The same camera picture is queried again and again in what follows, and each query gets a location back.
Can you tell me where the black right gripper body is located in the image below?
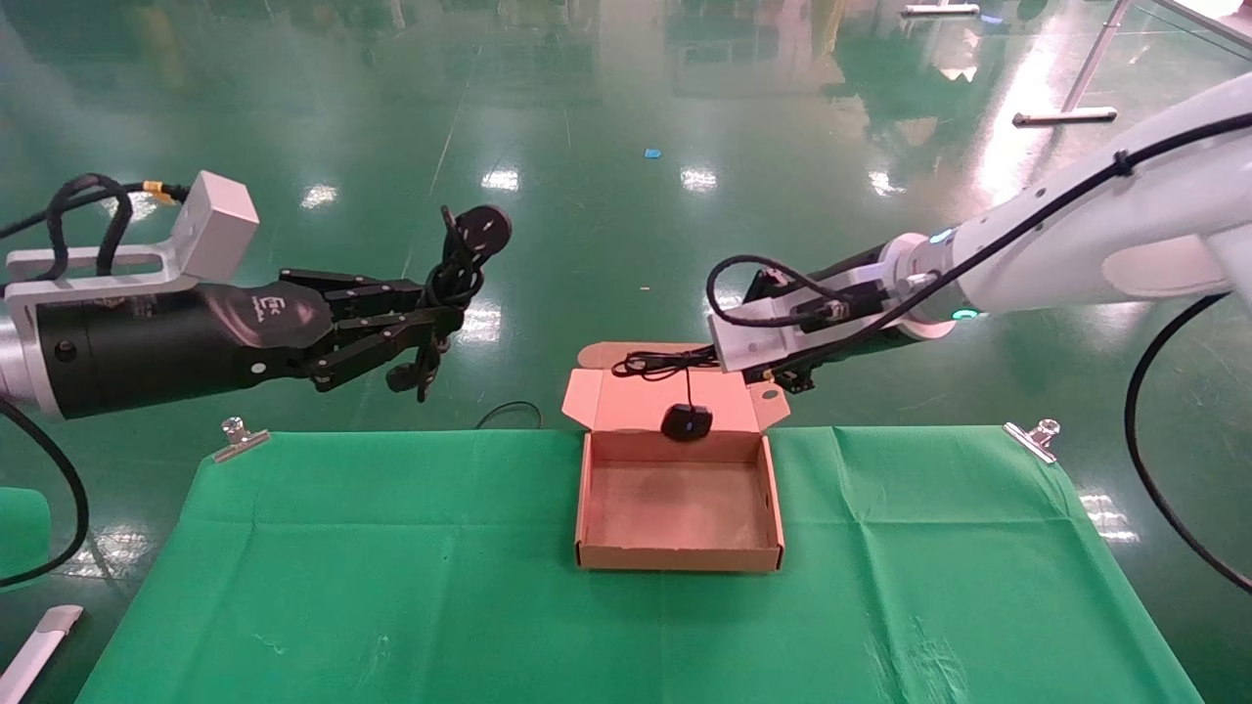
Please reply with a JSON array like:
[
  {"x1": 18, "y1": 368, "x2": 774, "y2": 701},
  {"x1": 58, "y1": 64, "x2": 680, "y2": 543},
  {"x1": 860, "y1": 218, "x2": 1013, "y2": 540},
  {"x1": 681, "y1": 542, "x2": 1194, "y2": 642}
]
[{"x1": 748, "y1": 246, "x2": 920, "y2": 392}]

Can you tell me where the black wired computer mouse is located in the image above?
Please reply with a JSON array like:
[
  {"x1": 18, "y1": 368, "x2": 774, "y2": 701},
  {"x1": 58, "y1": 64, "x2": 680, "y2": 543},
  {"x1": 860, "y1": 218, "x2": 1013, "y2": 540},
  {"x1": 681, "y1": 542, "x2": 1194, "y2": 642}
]
[{"x1": 611, "y1": 347, "x2": 730, "y2": 442}]

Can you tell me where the black camera cable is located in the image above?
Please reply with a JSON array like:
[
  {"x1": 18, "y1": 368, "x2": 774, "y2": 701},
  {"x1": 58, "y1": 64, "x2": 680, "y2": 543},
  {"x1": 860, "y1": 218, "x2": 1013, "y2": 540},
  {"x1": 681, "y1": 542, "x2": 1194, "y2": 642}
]
[
  {"x1": 0, "y1": 174, "x2": 189, "y2": 283},
  {"x1": 706, "y1": 112, "x2": 1252, "y2": 377}
]

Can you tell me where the grey metal table leg frame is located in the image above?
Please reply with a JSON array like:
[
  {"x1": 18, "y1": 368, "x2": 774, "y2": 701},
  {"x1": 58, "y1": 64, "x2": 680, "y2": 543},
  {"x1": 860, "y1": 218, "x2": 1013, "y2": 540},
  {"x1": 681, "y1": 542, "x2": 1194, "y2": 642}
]
[{"x1": 1012, "y1": 0, "x2": 1136, "y2": 128}]

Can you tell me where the green table cloth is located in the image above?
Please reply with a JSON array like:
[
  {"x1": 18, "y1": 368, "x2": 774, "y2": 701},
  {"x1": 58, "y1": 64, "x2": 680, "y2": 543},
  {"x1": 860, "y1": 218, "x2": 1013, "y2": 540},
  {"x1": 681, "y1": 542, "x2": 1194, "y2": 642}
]
[{"x1": 76, "y1": 425, "x2": 1206, "y2": 704}]

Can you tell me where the black left camera cable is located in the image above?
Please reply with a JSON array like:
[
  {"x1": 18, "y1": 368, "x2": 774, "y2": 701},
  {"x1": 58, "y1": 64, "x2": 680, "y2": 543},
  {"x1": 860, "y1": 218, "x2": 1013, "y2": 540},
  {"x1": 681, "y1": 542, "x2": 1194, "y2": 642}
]
[{"x1": 0, "y1": 174, "x2": 189, "y2": 283}]

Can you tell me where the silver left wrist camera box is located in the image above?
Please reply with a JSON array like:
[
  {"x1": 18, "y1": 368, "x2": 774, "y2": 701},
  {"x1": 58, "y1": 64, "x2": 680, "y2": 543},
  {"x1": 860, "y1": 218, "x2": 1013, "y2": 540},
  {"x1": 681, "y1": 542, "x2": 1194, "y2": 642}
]
[{"x1": 5, "y1": 171, "x2": 260, "y2": 294}]

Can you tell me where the green rounded pad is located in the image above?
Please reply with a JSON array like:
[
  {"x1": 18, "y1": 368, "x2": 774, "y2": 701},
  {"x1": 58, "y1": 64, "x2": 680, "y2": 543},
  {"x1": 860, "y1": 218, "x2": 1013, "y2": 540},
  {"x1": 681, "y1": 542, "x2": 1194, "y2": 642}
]
[{"x1": 0, "y1": 486, "x2": 52, "y2": 578}]

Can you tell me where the black arm loop cable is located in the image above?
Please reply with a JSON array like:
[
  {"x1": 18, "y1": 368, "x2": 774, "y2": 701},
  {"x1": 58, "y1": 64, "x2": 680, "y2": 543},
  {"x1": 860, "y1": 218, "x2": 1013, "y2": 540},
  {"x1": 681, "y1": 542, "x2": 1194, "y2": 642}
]
[
  {"x1": 1125, "y1": 293, "x2": 1252, "y2": 594},
  {"x1": 0, "y1": 399, "x2": 91, "y2": 591}
]

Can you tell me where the black left arm loop cable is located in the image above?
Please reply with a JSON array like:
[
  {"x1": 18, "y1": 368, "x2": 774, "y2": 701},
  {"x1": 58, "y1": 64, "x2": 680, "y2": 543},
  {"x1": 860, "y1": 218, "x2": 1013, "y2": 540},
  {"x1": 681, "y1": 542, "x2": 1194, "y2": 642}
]
[{"x1": 0, "y1": 399, "x2": 91, "y2": 591}]

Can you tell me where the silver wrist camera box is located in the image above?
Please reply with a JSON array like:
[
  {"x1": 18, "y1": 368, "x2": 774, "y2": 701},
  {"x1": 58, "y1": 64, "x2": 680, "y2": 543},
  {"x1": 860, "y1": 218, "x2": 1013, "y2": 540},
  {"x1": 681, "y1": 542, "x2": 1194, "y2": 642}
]
[
  {"x1": 5, "y1": 171, "x2": 260, "y2": 294},
  {"x1": 706, "y1": 284, "x2": 886, "y2": 374}
]

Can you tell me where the open brown cardboard box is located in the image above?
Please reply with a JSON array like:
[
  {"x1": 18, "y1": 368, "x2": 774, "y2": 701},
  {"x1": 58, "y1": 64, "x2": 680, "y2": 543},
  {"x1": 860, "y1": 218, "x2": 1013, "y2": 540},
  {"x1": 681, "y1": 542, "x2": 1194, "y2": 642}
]
[{"x1": 562, "y1": 340, "x2": 791, "y2": 573}]

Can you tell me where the black power cable with plug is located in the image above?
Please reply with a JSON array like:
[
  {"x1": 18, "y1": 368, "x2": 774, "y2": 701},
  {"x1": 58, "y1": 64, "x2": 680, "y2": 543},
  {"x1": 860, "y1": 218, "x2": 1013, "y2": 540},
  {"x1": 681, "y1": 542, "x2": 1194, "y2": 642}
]
[{"x1": 386, "y1": 203, "x2": 513, "y2": 404}]

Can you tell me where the metal cloth clip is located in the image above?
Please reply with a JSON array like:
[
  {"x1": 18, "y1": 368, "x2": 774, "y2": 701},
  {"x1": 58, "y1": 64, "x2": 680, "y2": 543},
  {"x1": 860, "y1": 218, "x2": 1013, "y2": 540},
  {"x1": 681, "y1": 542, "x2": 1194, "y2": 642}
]
[
  {"x1": 213, "y1": 418, "x2": 271, "y2": 464},
  {"x1": 1004, "y1": 418, "x2": 1060, "y2": 464}
]

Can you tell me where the black cable on floor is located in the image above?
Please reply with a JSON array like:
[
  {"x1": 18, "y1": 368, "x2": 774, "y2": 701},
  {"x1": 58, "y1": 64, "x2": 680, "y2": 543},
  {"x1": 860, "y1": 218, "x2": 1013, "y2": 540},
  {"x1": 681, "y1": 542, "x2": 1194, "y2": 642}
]
[{"x1": 476, "y1": 402, "x2": 542, "y2": 431}]

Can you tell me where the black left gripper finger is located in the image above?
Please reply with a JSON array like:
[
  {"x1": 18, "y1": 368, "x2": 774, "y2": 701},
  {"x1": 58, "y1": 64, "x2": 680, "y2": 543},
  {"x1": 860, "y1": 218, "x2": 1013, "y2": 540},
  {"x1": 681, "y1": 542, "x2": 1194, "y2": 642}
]
[
  {"x1": 311, "y1": 311, "x2": 466, "y2": 394},
  {"x1": 282, "y1": 267, "x2": 461, "y2": 329}
]

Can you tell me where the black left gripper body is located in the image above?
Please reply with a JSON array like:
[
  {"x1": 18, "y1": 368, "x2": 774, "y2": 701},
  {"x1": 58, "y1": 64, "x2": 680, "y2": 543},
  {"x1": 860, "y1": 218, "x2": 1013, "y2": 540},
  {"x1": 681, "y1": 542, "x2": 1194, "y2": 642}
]
[{"x1": 34, "y1": 282, "x2": 338, "y2": 421}]

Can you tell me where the white table top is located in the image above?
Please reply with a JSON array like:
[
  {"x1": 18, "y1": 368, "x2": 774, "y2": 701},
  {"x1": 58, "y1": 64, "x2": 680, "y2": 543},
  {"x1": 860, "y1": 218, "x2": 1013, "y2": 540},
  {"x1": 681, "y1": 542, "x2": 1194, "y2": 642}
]
[{"x1": 1169, "y1": 0, "x2": 1252, "y2": 48}]

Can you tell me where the black right arm loop cable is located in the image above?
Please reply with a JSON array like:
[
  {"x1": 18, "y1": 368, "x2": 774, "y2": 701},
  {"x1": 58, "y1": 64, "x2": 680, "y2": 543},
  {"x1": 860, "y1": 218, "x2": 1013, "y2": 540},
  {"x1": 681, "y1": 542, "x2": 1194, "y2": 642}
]
[{"x1": 1125, "y1": 293, "x2": 1252, "y2": 594}]

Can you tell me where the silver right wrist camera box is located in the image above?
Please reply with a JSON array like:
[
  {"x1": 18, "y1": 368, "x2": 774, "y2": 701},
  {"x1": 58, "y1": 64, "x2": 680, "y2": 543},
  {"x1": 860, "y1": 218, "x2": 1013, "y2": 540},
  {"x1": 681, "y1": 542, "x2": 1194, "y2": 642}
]
[{"x1": 706, "y1": 284, "x2": 886, "y2": 374}]

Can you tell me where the white robot base bar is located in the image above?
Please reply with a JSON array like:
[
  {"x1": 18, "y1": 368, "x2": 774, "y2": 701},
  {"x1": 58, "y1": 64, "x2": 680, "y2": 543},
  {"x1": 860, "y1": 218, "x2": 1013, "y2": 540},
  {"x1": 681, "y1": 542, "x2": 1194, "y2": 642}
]
[{"x1": 0, "y1": 604, "x2": 85, "y2": 704}]

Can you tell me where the black right camera cable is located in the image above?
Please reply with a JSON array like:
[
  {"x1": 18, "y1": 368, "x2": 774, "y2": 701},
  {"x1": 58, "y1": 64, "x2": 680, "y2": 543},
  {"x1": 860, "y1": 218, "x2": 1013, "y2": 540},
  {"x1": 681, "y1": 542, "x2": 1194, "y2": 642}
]
[{"x1": 706, "y1": 112, "x2": 1252, "y2": 377}]

